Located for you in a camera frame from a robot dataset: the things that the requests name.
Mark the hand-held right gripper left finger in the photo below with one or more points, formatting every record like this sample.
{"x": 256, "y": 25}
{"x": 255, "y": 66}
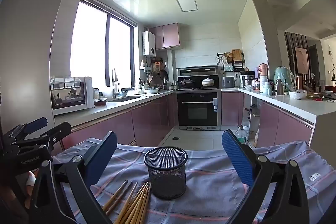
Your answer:
{"x": 101, "y": 158}

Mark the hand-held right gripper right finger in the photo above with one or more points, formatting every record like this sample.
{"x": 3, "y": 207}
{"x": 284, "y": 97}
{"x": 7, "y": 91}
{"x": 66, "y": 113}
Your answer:
{"x": 237, "y": 158}

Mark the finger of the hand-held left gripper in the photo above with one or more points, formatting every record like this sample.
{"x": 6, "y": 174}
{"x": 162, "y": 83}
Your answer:
{"x": 52, "y": 136}
{"x": 36, "y": 124}

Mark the bunch of wooden chopsticks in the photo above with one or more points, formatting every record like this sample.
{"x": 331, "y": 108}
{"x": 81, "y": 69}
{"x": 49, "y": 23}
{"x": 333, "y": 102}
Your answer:
{"x": 136, "y": 203}

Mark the black mesh pen holder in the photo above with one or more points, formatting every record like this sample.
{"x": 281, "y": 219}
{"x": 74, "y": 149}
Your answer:
{"x": 168, "y": 176}

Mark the person's left hand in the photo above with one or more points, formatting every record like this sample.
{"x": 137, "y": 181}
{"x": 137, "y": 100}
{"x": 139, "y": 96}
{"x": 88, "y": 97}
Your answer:
{"x": 31, "y": 178}

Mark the cooking oil bottle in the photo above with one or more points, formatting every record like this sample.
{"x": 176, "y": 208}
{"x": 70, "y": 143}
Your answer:
{"x": 241, "y": 136}

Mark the white plastic bucket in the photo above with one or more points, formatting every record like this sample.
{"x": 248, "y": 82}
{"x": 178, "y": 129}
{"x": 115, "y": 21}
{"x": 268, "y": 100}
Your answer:
{"x": 245, "y": 127}

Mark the white microwave oven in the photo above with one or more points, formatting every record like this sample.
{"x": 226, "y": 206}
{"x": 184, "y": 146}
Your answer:
{"x": 68, "y": 95}

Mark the blue-grey plaid tablecloth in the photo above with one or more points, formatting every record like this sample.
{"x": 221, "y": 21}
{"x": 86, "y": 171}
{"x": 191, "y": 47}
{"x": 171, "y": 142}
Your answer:
{"x": 204, "y": 187}

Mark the dark red lidded container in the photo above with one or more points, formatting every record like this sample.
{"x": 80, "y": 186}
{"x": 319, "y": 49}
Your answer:
{"x": 100, "y": 102}

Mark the pink kitchen base cabinets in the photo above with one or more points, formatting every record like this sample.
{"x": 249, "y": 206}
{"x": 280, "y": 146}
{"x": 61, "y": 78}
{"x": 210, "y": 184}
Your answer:
{"x": 288, "y": 127}
{"x": 147, "y": 116}

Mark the black built-in oven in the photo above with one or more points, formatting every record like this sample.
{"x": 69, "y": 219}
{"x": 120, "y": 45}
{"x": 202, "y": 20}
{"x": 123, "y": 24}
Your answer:
{"x": 198, "y": 111}

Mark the stainless kitchen sink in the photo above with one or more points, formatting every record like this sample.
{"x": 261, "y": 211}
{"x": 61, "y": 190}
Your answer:
{"x": 123, "y": 99}

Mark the grey refrigerator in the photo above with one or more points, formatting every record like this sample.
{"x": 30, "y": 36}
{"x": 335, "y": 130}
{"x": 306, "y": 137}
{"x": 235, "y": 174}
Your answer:
{"x": 31, "y": 56}

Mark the steel sink faucet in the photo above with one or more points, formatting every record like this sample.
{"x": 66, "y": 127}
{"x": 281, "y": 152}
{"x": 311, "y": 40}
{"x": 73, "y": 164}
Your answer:
{"x": 115, "y": 85}

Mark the pale plastic jug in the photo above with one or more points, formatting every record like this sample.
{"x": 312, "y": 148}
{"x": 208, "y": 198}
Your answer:
{"x": 267, "y": 88}

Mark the grey rice cooker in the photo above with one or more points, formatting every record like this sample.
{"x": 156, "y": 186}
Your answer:
{"x": 228, "y": 82}

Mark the stainless steel stock pot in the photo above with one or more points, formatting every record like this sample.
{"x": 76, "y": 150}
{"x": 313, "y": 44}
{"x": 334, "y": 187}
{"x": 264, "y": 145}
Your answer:
{"x": 247, "y": 80}

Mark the white casserole pot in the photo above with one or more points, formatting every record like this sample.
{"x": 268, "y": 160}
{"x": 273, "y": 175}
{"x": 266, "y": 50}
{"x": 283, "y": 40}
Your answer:
{"x": 208, "y": 82}

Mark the steel thermos flask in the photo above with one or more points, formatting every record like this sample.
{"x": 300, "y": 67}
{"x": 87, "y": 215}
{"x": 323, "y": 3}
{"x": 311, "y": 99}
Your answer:
{"x": 279, "y": 87}

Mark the white dish with food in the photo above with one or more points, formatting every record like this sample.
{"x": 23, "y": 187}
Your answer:
{"x": 151, "y": 91}

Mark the white bowl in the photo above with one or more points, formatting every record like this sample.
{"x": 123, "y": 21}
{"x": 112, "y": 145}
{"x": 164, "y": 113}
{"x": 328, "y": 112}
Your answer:
{"x": 298, "y": 95}

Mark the black lidded cooking pot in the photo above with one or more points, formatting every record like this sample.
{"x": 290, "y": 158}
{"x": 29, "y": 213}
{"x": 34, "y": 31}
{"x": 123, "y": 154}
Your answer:
{"x": 187, "y": 83}

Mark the mint green wrapped appliance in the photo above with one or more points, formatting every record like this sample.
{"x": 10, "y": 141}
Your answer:
{"x": 286, "y": 77}

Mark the black range hood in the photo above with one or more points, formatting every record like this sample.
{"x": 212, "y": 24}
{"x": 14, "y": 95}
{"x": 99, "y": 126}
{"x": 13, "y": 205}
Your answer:
{"x": 197, "y": 71}

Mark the kitchen window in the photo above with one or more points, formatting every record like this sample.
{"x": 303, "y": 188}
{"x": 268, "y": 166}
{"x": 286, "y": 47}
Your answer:
{"x": 89, "y": 43}

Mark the brown insulated tumbler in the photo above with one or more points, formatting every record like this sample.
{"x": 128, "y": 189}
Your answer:
{"x": 299, "y": 82}

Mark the wooden cutting board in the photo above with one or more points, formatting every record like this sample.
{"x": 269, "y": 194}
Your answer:
{"x": 236, "y": 55}

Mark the hanging black frying pan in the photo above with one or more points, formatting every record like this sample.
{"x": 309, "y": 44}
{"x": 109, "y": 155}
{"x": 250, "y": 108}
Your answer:
{"x": 163, "y": 75}

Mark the ceiling light panel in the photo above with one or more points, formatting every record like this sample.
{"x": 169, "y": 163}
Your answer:
{"x": 185, "y": 2}

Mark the black wall rack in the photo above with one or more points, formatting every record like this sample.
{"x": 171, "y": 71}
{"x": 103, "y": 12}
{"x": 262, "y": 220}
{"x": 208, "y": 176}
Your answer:
{"x": 237, "y": 64}

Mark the framed wall picture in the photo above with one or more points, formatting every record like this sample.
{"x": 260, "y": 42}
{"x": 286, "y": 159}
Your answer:
{"x": 302, "y": 60}

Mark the white wall water heater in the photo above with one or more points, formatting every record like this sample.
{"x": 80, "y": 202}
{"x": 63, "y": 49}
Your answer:
{"x": 149, "y": 43}

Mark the pink upper wall cabinet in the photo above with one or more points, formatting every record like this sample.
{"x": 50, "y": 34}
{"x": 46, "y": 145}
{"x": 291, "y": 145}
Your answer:
{"x": 168, "y": 36}

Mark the round wall clock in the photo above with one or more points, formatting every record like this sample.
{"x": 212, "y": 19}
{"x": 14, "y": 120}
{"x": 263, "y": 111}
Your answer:
{"x": 331, "y": 52}

